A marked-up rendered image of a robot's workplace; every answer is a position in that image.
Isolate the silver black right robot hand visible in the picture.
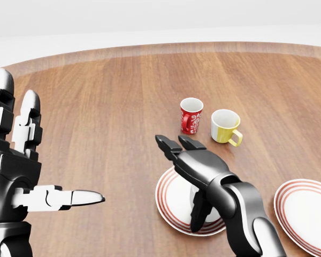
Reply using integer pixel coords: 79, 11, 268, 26
155, 134, 241, 233

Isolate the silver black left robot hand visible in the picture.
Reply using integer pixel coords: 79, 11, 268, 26
0, 67, 106, 223

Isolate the yellow and white mug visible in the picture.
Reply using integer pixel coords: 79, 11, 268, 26
210, 109, 244, 148

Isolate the red mug with white pattern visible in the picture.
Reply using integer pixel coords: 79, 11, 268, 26
180, 97, 204, 135

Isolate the white plate with red rings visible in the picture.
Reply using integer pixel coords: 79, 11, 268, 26
273, 178, 321, 257
155, 165, 227, 237

